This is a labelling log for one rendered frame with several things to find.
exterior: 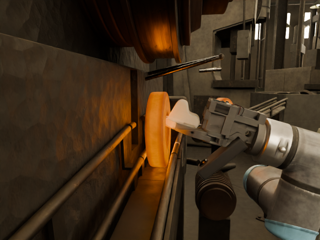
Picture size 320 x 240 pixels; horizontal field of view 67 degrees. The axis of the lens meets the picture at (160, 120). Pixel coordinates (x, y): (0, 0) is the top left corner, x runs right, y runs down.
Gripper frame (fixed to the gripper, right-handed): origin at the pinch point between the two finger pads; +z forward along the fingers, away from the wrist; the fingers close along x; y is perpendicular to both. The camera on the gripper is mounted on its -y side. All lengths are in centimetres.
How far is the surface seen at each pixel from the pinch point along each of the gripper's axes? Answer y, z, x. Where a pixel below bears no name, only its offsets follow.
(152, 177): -10.0, -2.2, 6.0
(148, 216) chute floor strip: -10.6, -3.8, 18.1
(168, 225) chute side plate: -5.9, -6.4, 26.0
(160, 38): 14.6, 2.7, 9.1
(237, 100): 3, -62, -258
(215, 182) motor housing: -18.7, -20.0, -24.3
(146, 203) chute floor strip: -10.5, -2.9, 14.8
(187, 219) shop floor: -73, -25, -91
